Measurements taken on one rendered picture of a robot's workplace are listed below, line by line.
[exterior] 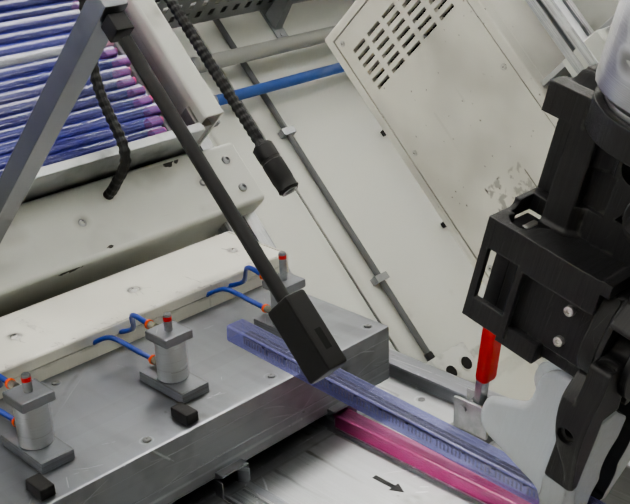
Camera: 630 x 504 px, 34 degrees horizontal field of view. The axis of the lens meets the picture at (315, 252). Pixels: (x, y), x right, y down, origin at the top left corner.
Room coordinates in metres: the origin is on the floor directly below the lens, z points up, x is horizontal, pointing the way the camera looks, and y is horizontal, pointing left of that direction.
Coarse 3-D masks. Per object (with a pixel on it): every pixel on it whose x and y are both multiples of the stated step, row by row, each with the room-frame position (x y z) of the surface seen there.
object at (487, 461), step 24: (240, 336) 0.63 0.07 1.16; (264, 336) 0.63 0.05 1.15; (288, 360) 0.61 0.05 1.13; (312, 384) 0.60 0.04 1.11; (336, 384) 0.59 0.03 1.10; (360, 384) 0.59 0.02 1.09; (360, 408) 0.58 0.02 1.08; (384, 408) 0.57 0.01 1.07; (408, 408) 0.57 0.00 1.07; (408, 432) 0.56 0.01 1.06; (432, 432) 0.55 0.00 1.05; (456, 432) 0.55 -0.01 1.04; (456, 456) 0.55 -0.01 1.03; (480, 456) 0.54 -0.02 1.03; (504, 456) 0.54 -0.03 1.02; (504, 480) 0.53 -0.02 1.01; (528, 480) 0.52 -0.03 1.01
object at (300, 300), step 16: (288, 304) 0.52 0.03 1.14; (304, 304) 0.52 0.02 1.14; (272, 320) 0.53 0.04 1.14; (288, 320) 0.53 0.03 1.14; (304, 320) 0.52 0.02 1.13; (320, 320) 0.53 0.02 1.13; (288, 336) 0.53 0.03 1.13; (304, 336) 0.52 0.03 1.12; (320, 336) 0.52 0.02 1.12; (304, 352) 0.53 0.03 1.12; (320, 352) 0.52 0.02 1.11; (336, 352) 0.53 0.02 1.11; (304, 368) 0.53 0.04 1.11; (320, 368) 0.52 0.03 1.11; (336, 368) 0.53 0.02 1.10
